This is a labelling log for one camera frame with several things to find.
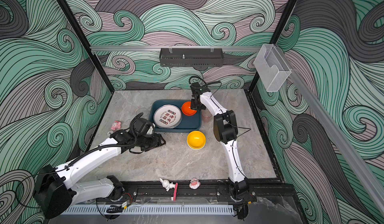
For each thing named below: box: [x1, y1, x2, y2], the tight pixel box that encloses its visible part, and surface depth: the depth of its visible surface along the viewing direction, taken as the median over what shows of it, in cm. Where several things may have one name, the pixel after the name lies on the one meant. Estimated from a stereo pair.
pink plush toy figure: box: [110, 120, 122, 131], surface depth 97 cm
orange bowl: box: [181, 101, 197, 116], surface depth 103 cm
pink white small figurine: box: [189, 177, 201, 190], surface depth 75 cm
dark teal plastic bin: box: [149, 99, 202, 133], surface depth 101 cm
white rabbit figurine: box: [159, 178, 176, 192], surface depth 75 cm
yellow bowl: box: [186, 130, 206, 150], surface depth 89 cm
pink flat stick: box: [173, 182, 179, 202], surface depth 71 cm
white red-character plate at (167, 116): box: [153, 104, 182, 129], surface depth 103 cm
